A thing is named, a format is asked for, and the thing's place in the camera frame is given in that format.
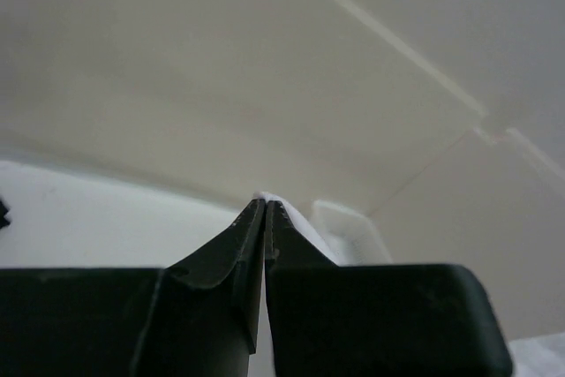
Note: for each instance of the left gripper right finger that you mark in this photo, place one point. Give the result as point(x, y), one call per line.
point(286, 246)

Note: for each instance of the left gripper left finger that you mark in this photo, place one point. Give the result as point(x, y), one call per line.
point(211, 298)

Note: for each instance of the white tank top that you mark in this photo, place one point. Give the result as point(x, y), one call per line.
point(392, 320)

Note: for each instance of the folded black tank top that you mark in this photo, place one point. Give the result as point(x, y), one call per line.
point(4, 218)

